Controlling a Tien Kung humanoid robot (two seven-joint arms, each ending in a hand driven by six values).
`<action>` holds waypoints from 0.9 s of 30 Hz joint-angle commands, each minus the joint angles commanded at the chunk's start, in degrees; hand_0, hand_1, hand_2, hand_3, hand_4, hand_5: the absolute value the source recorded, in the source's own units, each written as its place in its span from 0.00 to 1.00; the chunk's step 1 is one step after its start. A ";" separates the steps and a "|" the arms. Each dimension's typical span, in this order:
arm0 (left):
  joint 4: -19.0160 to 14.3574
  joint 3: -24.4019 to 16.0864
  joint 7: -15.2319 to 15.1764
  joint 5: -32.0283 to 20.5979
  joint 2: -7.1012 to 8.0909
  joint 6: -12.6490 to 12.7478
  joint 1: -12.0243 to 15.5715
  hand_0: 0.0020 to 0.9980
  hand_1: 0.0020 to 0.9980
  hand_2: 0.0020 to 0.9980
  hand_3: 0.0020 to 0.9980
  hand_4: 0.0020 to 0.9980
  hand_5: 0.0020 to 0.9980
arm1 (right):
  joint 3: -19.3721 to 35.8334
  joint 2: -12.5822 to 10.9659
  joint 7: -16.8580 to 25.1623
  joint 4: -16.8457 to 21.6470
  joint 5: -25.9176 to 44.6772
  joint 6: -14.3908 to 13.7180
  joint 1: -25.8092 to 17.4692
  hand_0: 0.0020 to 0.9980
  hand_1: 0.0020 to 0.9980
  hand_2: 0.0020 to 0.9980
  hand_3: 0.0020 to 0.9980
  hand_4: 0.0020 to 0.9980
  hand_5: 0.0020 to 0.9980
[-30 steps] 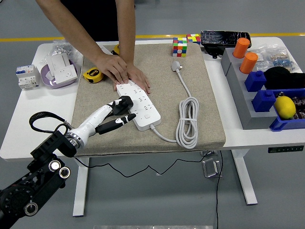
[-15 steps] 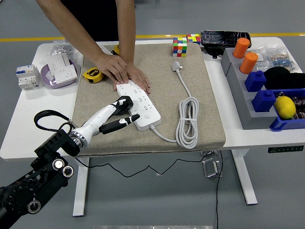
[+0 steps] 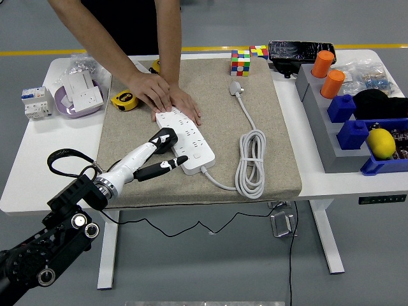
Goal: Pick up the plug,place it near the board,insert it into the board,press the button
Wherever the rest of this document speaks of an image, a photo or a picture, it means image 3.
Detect white wall switch panel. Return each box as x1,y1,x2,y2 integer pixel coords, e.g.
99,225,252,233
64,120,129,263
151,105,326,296
127,56,153,75

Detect clear bags of components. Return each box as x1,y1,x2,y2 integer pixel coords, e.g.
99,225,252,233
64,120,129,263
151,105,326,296
334,60,398,96

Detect dark circuit boards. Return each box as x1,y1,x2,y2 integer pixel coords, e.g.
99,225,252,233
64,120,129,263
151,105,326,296
368,120,408,160

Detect large silver metal bracket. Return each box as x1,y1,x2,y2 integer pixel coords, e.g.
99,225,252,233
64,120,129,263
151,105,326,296
270,212,299,238

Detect yellow lemon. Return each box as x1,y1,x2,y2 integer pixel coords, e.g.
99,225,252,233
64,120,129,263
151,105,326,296
366,128,397,160

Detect grey-brown fabric mat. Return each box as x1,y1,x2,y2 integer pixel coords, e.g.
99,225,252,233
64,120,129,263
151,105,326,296
95,57,303,210

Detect blue plastic bin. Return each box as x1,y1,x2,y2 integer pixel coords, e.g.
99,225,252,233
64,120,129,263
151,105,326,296
360,117,408,177

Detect person's right hand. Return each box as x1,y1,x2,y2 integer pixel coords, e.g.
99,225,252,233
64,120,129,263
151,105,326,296
127,70,175,113

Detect thin black adapter cord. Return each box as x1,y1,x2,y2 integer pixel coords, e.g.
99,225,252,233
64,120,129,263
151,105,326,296
97,152,300,306

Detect black table control panel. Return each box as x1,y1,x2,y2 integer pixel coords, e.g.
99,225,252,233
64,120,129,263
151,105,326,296
358,194,408,205

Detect clear bag of screws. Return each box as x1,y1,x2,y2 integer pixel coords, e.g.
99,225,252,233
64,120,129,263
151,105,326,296
69,52,112,84

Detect person's left hand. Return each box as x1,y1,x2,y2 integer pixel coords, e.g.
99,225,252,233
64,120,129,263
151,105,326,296
152,85,203,126

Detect black plug adapter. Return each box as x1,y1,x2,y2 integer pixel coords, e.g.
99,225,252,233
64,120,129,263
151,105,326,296
152,126,179,156

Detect black plastic-wrapped device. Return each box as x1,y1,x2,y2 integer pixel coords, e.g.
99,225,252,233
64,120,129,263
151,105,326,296
268,40,337,79

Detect white table leg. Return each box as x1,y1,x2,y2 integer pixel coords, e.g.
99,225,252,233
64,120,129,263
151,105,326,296
97,210,120,290
310,200,346,275

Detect white power strip cord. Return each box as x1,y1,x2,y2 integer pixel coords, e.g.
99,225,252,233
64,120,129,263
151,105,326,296
200,80,267,200

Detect white wall socket panel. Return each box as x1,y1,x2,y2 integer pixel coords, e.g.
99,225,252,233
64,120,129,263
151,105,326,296
72,85,105,113

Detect person's torso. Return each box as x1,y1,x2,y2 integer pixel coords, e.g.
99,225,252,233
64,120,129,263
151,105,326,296
81,0,159,57

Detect orange cylinder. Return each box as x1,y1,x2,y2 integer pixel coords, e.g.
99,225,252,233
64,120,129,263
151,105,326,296
311,50,336,79
320,69,346,99

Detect large grey block holder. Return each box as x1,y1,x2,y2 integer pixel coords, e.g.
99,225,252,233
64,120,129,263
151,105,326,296
302,83,375,174

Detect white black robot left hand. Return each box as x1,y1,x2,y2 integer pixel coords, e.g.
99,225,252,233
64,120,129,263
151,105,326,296
101,127,189,194

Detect white circuit breaker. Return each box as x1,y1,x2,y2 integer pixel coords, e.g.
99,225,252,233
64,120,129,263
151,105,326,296
21,85,54,121

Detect white power strip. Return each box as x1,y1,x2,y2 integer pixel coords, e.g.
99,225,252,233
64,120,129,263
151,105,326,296
155,108,216,175

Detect small colourful puzzle cube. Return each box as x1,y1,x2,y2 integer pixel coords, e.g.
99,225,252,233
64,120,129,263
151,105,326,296
249,45,269,61

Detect blue block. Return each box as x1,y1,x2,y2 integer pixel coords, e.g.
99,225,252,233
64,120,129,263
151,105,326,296
337,119,370,151
327,94,357,124

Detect large colourful puzzle cube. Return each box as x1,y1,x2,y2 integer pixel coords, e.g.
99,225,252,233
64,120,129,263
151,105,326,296
230,49,252,77

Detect purple bowl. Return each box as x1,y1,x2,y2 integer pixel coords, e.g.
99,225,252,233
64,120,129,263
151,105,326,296
53,79,108,120

